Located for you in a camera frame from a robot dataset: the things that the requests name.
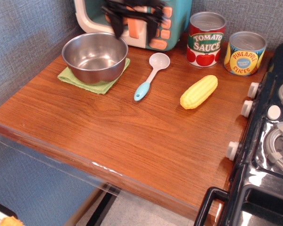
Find green folded cloth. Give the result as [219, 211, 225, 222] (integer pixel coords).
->
[57, 58, 130, 95]

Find black toy stove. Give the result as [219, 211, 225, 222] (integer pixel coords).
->
[195, 43, 283, 226]

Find teal toy microwave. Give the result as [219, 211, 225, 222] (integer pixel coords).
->
[74, 0, 192, 51]

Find white spoon teal handle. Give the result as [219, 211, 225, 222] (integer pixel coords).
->
[133, 53, 170, 101]

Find pineapple slices can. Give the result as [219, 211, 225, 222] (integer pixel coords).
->
[224, 31, 267, 76]

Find tomato sauce can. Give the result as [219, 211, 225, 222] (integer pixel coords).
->
[186, 11, 227, 67]

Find stainless steel bowl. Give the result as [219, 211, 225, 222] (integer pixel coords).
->
[62, 32, 129, 85]

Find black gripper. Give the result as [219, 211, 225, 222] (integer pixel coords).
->
[102, 0, 165, 44]

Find yellow toy corn cob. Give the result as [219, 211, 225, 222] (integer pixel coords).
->
[180, 75, 218, 110]

